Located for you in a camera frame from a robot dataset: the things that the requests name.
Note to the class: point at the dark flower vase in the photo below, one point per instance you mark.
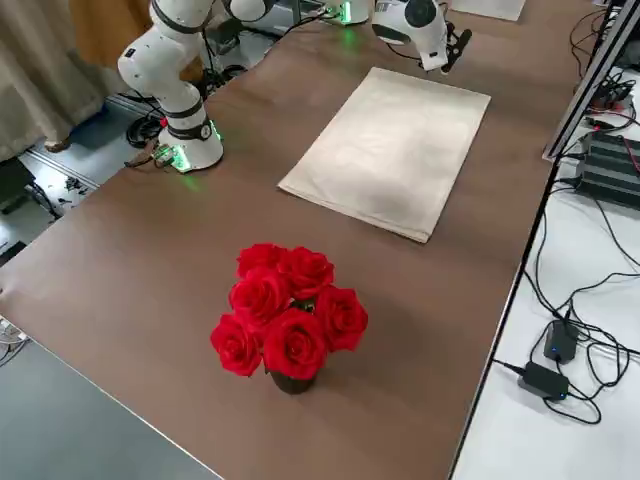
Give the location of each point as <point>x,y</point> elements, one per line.
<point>295,383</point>

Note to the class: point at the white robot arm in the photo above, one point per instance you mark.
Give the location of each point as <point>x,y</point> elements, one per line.
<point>400,25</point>
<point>165,75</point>

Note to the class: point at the beige tablecloth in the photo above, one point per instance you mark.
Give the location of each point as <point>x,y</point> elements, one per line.
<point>390,150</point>

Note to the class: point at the black power adapter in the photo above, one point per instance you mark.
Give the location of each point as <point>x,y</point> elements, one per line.
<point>561,342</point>
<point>544,380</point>

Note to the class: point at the black floor box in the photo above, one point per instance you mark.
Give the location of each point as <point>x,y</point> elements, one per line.
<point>15,187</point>

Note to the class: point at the beige curtain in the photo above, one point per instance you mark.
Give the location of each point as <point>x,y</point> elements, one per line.
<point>50,50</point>

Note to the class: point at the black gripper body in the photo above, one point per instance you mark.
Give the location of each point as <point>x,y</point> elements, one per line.
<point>460,45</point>

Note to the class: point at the aluminium camera post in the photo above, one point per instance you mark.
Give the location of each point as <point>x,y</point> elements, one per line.
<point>585,95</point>

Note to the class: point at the black finned power brick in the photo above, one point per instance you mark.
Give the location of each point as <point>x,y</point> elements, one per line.
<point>612,150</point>
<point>607,187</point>

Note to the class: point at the red artificial rose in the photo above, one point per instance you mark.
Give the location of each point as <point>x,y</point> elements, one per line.
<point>342,317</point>
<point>260,297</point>
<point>306,270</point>
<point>235,345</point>
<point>260,260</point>
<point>295,345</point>

